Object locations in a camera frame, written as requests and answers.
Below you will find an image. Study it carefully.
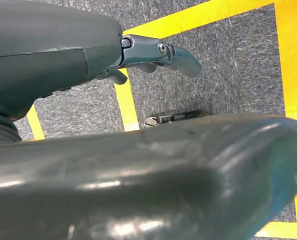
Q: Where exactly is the yellow floor tape strip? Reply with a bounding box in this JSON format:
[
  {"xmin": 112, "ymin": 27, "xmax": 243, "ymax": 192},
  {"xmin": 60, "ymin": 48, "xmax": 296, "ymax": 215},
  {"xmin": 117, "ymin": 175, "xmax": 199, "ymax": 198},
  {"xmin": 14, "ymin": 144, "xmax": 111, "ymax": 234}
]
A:
[{"xmin": 26, "ymin": 105, "xmax": 45, "ymax": 141}]

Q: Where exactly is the yellow floor tape square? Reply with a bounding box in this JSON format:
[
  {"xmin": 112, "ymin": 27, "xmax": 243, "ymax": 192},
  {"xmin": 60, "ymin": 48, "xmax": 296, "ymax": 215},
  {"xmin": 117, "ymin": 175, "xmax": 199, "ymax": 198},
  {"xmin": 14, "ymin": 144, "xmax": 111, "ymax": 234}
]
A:
[{"xmin": 113, "ymin": 0, "xmax": 297, "ymax": 240}]

